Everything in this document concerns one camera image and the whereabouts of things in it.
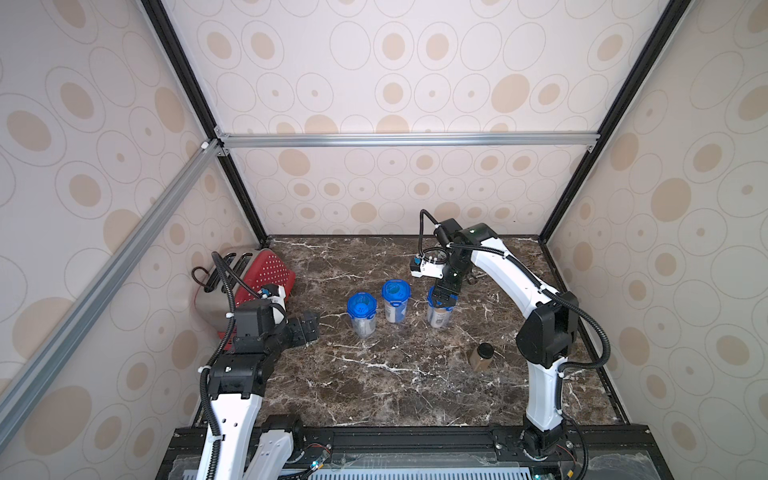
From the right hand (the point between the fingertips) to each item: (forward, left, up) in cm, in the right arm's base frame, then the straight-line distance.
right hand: (452, 285), depth 88 cm
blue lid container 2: (-3, +17, 0) cm, 17 cm away
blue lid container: (-10, +26, 0) cm, 28 cm away
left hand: (-17, +36, +9) cm, 41 cm away
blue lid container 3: (-7, +4, -7) cm, 10 cm away
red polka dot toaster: (-2, +59, +7) cm, 60 cm away
